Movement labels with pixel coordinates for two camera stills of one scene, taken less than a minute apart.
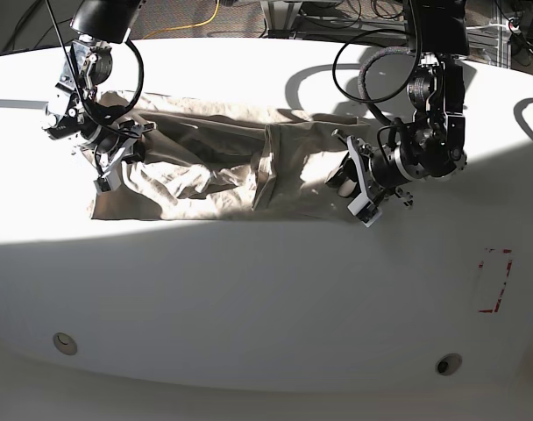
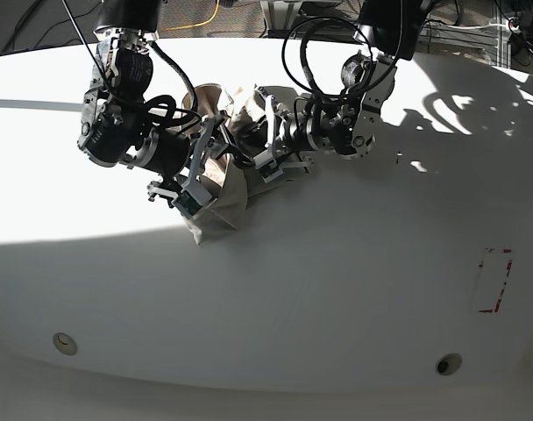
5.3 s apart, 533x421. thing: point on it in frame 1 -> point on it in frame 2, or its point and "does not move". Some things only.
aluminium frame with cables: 504,32 does not move
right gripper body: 385,170 -> 302,141
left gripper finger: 89,153 -> 154,186
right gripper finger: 365,209 -> 273,118
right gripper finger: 407,197 -> 296,164
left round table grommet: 65,344 does not move
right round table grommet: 448,364 does not move
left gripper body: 110,138 -> 167,152
